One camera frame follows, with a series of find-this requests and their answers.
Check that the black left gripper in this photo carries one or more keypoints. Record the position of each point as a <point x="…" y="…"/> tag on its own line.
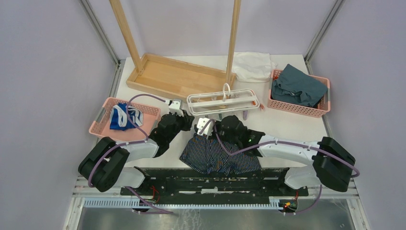
<point x="186" y="120"/>

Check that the navy striped boxer underwear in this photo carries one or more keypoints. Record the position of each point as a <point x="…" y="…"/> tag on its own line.
<point x="207" y="155"/>

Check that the white plastic clip hanger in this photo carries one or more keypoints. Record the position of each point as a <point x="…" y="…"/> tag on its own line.
<point x="226" y="102"/>

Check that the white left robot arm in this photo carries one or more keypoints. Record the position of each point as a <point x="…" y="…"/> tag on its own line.
<point x="104" y="166"/>

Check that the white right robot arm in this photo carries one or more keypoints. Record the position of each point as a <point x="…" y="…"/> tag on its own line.
<point x="325" y="162"/>

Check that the wooden hanger rack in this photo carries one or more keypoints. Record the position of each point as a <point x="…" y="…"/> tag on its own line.
<point x="170" y="78"/>

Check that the blue white underwear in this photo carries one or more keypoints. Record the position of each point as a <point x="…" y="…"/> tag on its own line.
<point x="124" y="117"/>

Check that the teal grey underwear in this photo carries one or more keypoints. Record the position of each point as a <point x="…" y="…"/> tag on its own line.
<point x="295" y="87"/>

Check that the white folded cloth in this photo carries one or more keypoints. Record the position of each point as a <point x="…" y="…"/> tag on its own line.
<point x="252" y="67"/>

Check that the pink basket left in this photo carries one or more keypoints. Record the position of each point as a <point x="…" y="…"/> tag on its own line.
<point x="101" y="126"/>

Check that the pink basket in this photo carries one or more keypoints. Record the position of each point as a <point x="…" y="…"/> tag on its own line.
<point x="101" y="126"/>
<point x="323" y="107"/>

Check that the pink basket right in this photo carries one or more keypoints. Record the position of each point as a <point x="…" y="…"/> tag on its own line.
<point x="323" y="107"/>

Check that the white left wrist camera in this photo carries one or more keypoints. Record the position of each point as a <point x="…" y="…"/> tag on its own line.
<point x="175" y="107"/>

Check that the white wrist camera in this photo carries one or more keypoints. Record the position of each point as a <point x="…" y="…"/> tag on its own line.
<point x="175" y="107"/>
<point x="205" y="126"/>

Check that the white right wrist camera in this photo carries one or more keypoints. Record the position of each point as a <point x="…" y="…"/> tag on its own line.
<point x="205" y="126"/>

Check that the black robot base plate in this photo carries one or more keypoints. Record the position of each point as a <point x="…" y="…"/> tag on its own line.
<point x="189" y="187"/>

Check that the white slotted cable duct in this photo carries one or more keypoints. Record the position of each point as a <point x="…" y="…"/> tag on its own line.
<point x="134" y="202"/>

